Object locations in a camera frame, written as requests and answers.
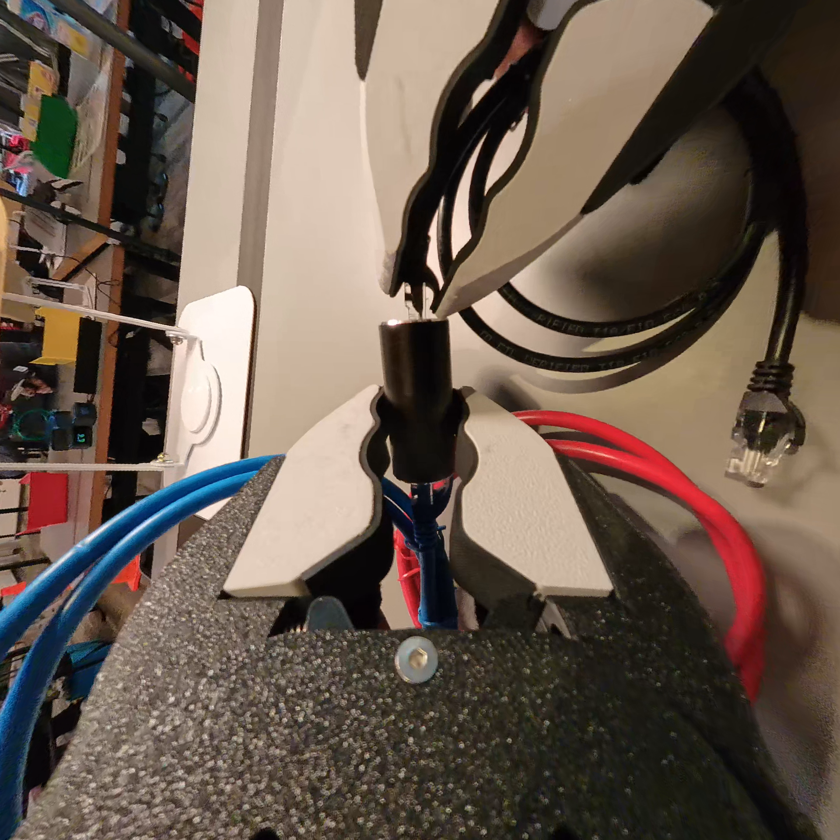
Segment black ethernet cable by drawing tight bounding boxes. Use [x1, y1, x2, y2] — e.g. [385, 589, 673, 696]
[440, 73, 809, 490]

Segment blue ethernet cable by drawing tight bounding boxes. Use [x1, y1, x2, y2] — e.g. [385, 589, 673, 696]
[0, 452, 463, 821]

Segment white stand base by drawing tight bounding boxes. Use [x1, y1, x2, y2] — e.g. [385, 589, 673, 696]
[162, 285, 258, 469]

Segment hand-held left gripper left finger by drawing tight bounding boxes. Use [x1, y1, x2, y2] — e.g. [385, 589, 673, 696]
[224, 385, 396, 605]

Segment black ethernet hub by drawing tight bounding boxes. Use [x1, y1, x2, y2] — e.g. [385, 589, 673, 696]
[377, 315, 469, 481]

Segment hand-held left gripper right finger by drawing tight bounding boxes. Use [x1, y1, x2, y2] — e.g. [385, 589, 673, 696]
[447, 388, 615, 605]

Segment red ethernet cable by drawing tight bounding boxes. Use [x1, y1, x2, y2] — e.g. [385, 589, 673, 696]
[394, 409, 770, 699]

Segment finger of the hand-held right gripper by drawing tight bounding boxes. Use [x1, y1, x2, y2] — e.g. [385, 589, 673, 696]
[359, 0, 526, 298]
[423, 0, 720, 317]

